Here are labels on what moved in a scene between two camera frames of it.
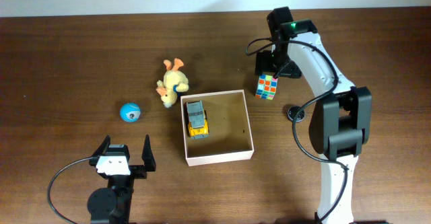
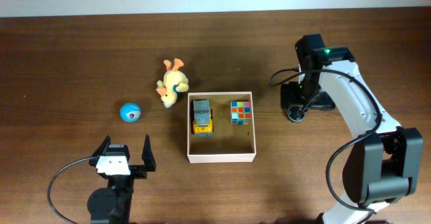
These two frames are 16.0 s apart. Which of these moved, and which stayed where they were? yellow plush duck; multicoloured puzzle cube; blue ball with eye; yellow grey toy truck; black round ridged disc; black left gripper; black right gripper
Moved: multicoloured puzzle cube; yellow grey toy truck; black right gripper
Stayed: black left gripper; blue ball with eye; black round ridged disc; yellow plush duck
